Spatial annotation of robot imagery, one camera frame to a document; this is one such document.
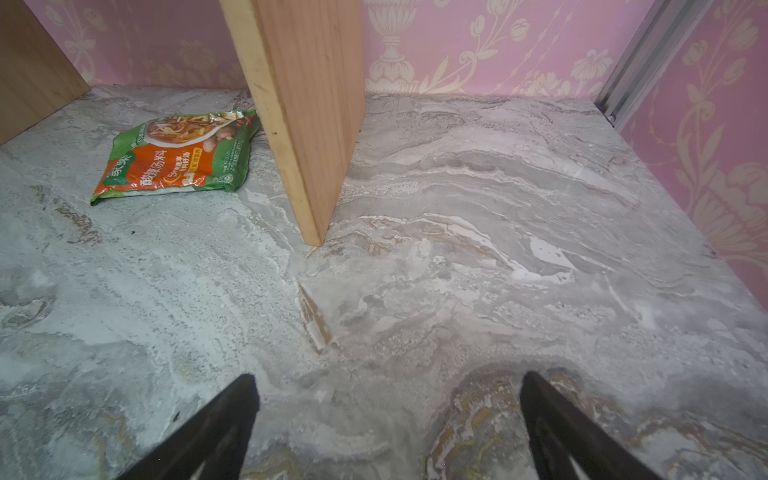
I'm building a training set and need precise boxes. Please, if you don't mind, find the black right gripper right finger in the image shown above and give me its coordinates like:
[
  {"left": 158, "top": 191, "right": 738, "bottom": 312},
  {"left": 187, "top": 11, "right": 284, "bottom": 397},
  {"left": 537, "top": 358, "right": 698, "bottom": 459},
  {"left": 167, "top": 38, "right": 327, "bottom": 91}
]
[{"left": 519, "top": 371, "right": 659, "bottom": 479}]

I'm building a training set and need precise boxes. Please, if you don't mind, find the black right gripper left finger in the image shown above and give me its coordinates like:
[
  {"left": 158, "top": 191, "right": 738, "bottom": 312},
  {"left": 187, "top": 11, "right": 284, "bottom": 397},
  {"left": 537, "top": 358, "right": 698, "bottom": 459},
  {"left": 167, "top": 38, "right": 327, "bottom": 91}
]
[{"left": 119, "top": 374, "right": 260, "bottom": 479}]

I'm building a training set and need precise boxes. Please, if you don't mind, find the green orange snack packet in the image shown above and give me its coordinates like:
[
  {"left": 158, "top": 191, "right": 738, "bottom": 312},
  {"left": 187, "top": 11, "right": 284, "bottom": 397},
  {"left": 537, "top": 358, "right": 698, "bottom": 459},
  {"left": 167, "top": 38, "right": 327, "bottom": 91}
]
[{"left": 90, "top": 110, "right": 261, "bottom": 205}]

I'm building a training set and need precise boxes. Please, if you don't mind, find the wooden two-tier shelf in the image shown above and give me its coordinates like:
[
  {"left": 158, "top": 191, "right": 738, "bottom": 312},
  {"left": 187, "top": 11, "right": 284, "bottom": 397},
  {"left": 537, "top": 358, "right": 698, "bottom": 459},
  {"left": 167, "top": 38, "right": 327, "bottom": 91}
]
[{"left": 1, "top": 1, "right": 366, "bottom": 246}]

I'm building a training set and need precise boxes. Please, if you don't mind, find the aluminium corner post right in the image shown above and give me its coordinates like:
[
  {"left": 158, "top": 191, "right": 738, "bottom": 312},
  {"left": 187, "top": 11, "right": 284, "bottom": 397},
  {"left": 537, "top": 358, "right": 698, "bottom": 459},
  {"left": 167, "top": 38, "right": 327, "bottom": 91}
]
[{"left": 595, "top": 0, "right": 711, "bottom": 131}]

